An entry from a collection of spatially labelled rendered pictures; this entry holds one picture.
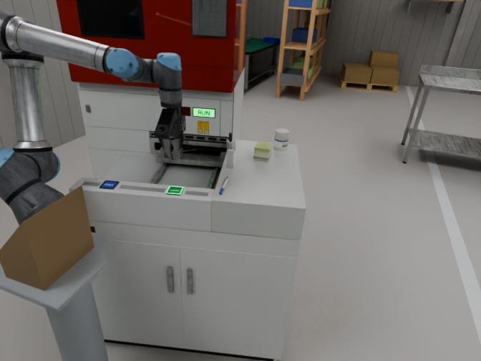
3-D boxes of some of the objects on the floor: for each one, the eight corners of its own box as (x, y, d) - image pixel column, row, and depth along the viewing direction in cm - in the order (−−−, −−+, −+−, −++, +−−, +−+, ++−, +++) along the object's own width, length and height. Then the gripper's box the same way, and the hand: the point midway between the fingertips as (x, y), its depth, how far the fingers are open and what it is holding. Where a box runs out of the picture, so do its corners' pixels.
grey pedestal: (74, 521, 116) (6, 382, 77) (-16, 463, 129) (-113, 319, 90) (156, 384, 158) (139, 249, 119) (82, 351, 171) (46, 219, 132)
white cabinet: (137, 264, 228) (122, 155, 189) (278, 278, 222) (293, 169, 183) (91, 351, 172) (58, 220, 133) (278, 373, 166) (300, 243, 127)
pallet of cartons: (395, 85, 797) (404, 52, 761) (397, 94, 713) (407, 58, 677) (338, 79, 835) (344, 47, 800) (333, 87, 751) (340, 51, 716)
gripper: (187, 99, 118) (189, 154, 128) (162, 97, 118) (165, 152, 128) (181, 105, 110) (183, 163, 120) (154, 103, 111) (159, 161, 121)
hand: (172, 157), depth 121 cm, fingers closed
